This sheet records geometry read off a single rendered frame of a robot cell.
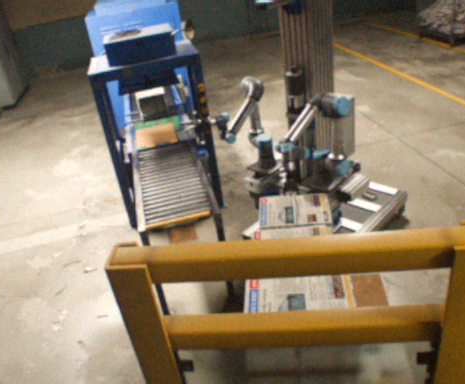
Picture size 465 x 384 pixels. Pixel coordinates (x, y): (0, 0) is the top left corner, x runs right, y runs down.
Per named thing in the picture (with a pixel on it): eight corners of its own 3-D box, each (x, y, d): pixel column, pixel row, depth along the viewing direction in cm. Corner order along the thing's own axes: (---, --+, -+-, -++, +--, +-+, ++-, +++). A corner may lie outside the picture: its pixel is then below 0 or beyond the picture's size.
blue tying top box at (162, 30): (177, 53, 385) (173, 30, 375) (108, 67, 377) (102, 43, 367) (172, 44, 424) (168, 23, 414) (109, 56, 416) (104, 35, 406)
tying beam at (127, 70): (200, 64, 382) (199, 52, 377) (91, 86, 370) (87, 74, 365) (189, 49, 440) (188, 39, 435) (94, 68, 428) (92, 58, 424)
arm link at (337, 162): (334, 166, 305) (331, 89, 277) (352, 172, 294) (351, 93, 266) (323, 173, 299) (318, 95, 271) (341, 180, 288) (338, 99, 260)
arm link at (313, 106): (314, 85, 282) (269, 145, 274) (327, 88, 274) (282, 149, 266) (320, 97, 290) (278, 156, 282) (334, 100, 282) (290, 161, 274)
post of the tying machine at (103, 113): (139, 226, 444) (97, 72, 366) (130, 228, 443) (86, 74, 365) (139, 222, 451) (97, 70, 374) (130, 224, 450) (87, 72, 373)
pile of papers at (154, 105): (169, 116, 473) (164, 92, 460) (141, 121, 469) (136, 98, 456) (166, 105, 505) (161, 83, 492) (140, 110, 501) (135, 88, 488)
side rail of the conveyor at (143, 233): (150, 244, 296) (146, 229, 290) (142, 246, 296) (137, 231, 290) (140, 162, 411) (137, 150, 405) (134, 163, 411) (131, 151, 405)
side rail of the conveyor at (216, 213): (224, 227, 303) (221, 212, 297) (216, 229, 302) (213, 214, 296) (194, 150, 418) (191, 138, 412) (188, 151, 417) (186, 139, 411)
